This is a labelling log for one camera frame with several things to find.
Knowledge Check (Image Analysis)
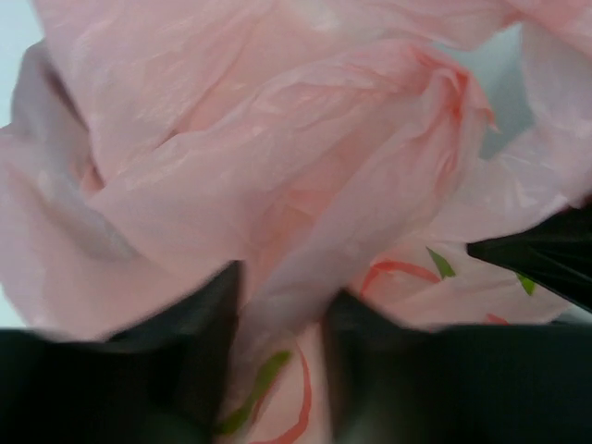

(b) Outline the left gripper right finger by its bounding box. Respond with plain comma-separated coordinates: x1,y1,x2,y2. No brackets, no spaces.
323,291,591,443

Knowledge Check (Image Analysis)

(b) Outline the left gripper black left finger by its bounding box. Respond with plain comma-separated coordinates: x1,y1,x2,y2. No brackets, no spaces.
1,262,242,444

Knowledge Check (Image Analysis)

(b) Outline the pink plastic bag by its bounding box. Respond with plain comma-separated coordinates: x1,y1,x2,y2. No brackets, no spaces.
1,1,591,443

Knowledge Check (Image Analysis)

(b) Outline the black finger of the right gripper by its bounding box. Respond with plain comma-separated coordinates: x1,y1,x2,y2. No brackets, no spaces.
466,204,591,312

